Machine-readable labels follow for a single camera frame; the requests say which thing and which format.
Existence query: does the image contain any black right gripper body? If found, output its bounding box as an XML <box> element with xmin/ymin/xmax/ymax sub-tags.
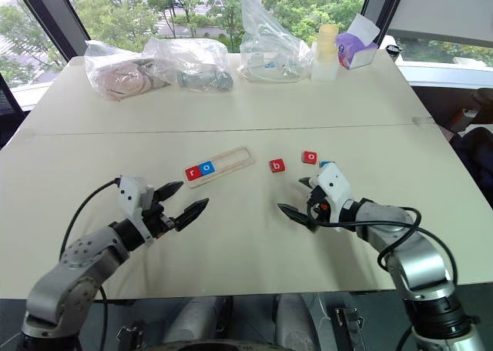
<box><xmin>306</xmin><ymin>186</ymin><xmax>333</xmax><ymax>228</ymax></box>

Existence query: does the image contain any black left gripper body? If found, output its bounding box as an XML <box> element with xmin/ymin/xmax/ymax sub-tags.
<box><xmin>141</xmin><ymin>200</ymin><xmax>176</xmax><ymax>240</ymax></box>

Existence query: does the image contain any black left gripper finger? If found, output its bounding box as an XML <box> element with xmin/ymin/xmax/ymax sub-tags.
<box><xmin>153</xmin><ymin>181</ymin><xmax>185</xmax><ymax>205</ymax></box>
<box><xmin>172</xmin><ymin>197</ymin><xmax>210</xmax><ymax>232</ymax></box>

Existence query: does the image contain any wooden letter tray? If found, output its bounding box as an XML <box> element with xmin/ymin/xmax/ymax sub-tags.
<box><xmin>183</xmin><ymin>145</ymin><xmax>257</xmax><ymax>191</ymax></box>

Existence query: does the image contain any plastic bag with pink items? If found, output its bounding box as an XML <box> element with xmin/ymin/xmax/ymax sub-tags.
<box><xmin>83</xmin><ymin>39</ymin><xmax>171</xmax><ymax>102</ymax></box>

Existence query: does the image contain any plastic bag with grey items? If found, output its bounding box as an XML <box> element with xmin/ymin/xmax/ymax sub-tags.
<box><xmin>142</xmin><ymin>36</ymin><xmax>235</xmax><ymax>93</ymax></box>

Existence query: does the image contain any clear plastic bag with tubing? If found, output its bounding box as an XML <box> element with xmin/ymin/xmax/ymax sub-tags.
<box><xmin>238</xmin><ymin>0</ymin><xmax>316</xmax><ymax>84</ymax></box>

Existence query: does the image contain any purple tissue box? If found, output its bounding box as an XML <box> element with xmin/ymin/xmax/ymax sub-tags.
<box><xmin>335</xmin><ymin>13</ymin><xmax>382</xmax><ymax>72</ymax></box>

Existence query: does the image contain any dark backpack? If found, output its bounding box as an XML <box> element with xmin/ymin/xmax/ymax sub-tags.
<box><xmin>449</xmin><ymin>125</ymin><xmax>493</xmax><ymax>210</ymax></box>

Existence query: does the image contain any red and white object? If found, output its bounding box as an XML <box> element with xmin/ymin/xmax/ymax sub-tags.
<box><xmin>448</xmin><ymin>106</ymin><xmax>480</xmax><ymax>133</ymax></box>

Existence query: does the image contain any black office chair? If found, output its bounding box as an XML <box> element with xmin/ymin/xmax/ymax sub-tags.
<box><xmin>0</xmin><ymin>72</ymin><xmax>29</xmax><ymax>146</ymax></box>

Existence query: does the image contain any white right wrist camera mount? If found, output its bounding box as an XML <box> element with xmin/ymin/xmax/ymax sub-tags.
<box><xmin>310</xmin><ymin>162</ymin><xmax>354</xmax><ymax>233</ymax></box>

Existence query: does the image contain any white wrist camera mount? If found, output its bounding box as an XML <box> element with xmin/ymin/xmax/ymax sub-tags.
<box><xmin>310</xmin><ymin>162</ymin><xmax>354</xmax><ymax>233</ymax></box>
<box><xmin>116</xmin><ymin>175</ymin><xmax>156</xmax><ymax>245</ymax></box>

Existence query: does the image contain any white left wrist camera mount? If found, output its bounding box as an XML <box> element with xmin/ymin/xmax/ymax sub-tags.
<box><xmin>116</xmin><ymin>175</ymin><xmax>156</xmax><ymax>245</ymax></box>

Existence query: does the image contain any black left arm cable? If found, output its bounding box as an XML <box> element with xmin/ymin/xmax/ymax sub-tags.
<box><xmin>59</xmin><ymin>178</ymin><xmax>122</xmax><ymax>260</ymax></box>

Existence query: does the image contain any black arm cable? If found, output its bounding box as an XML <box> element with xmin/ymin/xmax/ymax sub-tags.
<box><xmin>307</xmin><ymin>206</ymin><xmax>460</xmax><ymax>286</ymax></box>
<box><xmin>59</xmin><ymin>178</ymin><xmax>122</xmax><ymax>260</ymax></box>

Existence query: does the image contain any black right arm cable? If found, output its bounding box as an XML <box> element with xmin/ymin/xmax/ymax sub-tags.
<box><xmin>307</xmin><ymin>206</ymin><xmax>460</xmax><ymax>286</ymax></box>

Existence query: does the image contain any black metal bracket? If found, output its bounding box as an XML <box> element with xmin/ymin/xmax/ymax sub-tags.
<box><xmin>116</xmin><ymin>325</ymin><xmax>146</xmax><ymax>351</ymax></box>
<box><xmin>333</xmin><ymin>306</ymin><xmax>366</xmax><ymax>351</ymax></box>

